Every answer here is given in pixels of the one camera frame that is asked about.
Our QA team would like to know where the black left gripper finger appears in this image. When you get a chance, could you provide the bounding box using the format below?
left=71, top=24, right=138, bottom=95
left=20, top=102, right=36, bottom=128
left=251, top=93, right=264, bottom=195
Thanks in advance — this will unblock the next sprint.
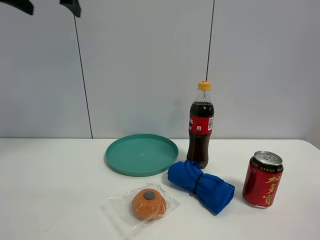
left=59, top=0, right=82, bottom=18

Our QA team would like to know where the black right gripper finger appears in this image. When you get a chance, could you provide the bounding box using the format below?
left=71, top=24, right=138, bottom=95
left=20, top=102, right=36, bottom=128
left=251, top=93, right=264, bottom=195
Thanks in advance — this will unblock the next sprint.
left=0, top=0, right=34, bottom=16

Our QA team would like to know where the cola bottle with yellow cap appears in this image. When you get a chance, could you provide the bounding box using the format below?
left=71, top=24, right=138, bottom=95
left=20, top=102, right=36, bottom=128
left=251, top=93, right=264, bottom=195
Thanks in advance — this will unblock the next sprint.
left=186, top=81, right=215, bottom=169

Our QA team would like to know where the teal round plastic plate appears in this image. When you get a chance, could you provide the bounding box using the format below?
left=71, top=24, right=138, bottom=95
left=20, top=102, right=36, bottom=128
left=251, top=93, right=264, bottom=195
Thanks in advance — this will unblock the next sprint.
left=104, top=134, right=179, bottom=177

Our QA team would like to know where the orange bun in clear wrapper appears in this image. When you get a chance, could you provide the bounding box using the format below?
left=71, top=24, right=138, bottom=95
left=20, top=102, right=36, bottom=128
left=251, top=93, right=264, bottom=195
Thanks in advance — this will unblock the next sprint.
left=101, top=183, right=181, bottom=240

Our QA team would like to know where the black elastic band on cloth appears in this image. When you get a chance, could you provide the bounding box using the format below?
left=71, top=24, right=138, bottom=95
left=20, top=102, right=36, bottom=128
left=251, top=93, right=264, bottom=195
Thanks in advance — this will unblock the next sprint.
left=192, top=173, right=203, bottom=196

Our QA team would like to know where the rolled blue cloth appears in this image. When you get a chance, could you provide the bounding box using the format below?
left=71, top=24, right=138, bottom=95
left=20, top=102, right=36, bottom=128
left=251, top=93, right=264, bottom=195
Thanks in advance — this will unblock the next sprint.
left=167, top=160, right=235, bottom=215

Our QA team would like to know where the red herbal tea can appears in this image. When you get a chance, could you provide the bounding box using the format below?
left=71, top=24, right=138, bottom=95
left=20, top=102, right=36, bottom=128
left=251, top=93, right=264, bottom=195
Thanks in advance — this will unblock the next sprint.
left=242, top=150, right=284, bottom=209

